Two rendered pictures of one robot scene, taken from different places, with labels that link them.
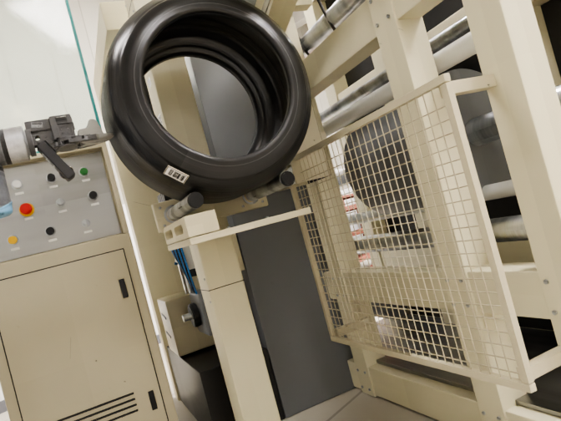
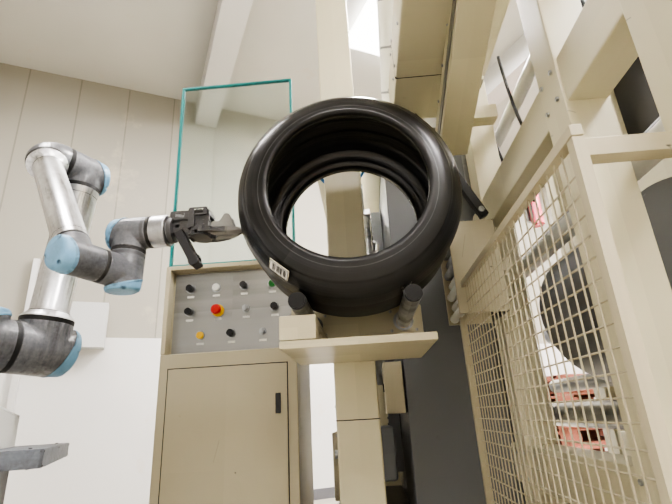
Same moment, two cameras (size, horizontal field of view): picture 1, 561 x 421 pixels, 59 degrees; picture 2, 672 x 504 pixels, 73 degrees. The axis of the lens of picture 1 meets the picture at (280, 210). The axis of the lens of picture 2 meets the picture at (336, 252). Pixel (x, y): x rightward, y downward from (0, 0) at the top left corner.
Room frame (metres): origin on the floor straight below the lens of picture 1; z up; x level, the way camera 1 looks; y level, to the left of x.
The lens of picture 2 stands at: (0.42, -0.34, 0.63)
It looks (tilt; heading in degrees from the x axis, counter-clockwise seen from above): 20 degrees up; 26
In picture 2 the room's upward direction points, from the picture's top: 3 degrees counter-clockwise
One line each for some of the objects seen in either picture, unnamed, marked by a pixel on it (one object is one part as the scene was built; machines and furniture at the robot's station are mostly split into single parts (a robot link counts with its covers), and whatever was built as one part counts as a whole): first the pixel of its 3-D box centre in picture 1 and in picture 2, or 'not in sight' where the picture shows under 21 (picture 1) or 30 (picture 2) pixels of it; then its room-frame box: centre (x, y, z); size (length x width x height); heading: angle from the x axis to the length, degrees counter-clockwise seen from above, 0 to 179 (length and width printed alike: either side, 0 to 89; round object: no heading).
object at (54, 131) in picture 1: (53, 136); (192, 226); (1.29, 0.52, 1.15); 0.12 x 0.08 x 0.09; 113
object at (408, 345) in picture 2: (235, 229); (359, 349); (1.55, 0.15, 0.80); 0.37 x 0.36 x 0.02; 113
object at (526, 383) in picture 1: (373, 243); (521, 396); (1.47, -0.24, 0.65); 0.90 x 0.02 x 0.70; 23
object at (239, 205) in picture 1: (212, 205); (358, 324); (1.71, 0.22, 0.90); 0.40 x 0.03 x 0.10; 113
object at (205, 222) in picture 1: (188, 229); (307, 339); (1.49, 0.28, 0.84); 0.36 x 0.09 x 0.06; 23
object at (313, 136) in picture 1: (293, 146); (470, 273); (1.90, -0.11, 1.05); 0.20 x 0.15 x 0.30; 23
